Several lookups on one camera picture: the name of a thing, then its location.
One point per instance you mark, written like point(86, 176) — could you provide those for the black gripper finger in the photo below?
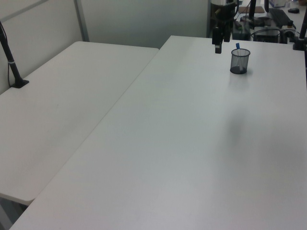
point(227, 33)
point(217, 36)

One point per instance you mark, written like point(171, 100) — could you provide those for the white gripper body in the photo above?
point(225, 13)

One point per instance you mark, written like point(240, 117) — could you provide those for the white marker with blue cap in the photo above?
point(238, 46)

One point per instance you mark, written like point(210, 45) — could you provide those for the dark electronics box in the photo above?
point(240, 30)

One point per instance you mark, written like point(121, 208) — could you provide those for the black monitor stand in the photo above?
point(252, 14)

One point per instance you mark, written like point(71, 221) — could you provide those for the black mesh pen cup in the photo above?
point(239, 64)

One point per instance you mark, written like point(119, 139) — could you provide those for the brown mouse pad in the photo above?
point(259, 9)

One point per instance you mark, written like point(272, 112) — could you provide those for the white and blue box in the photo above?
point(278, 3)

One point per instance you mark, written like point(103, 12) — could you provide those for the black computer keyboard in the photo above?
point(279, 16)

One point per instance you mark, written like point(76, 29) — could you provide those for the silver metal device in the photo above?
point(289, 30)

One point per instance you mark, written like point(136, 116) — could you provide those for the black computer mouse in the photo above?
point(293, 10)

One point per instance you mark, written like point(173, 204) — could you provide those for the black camera stand pole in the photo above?
point(301, 33)
point(10, 62)

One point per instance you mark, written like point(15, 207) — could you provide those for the grey partition frame post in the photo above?
point(81, 21)

